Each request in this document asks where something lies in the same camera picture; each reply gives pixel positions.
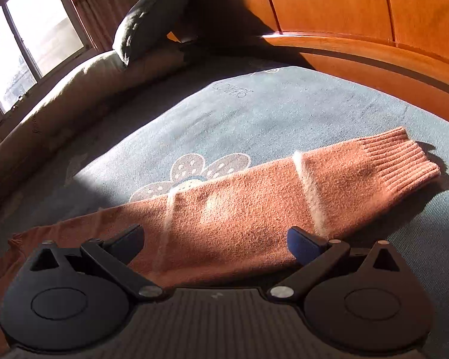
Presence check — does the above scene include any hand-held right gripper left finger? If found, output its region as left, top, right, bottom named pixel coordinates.
left=29, top=223, right=164, bottom=302

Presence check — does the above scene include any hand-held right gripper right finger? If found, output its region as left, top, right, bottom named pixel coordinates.
left=266, top=225, right=402, bottom=302

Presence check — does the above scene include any orange knit sweater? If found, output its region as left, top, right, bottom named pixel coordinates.
left=0, top=127, right=442, bottom=359

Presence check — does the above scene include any pink floral quilt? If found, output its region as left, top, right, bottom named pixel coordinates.
left=0, top=43, right=189, bottom=210

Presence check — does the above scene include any grey-blue pillow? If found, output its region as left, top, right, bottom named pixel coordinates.
left=112, top=0, right=195, bottom=66

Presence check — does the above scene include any window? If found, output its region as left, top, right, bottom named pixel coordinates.
left=0, top=0, right=96, bottom=124

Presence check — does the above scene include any pink patterned curtain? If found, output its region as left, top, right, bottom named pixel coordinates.
left=58, top=0, right=158, bottom=53

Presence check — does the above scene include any wooden headboard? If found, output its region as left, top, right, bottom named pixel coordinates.
left=195, top=0, right=449, bottom=130

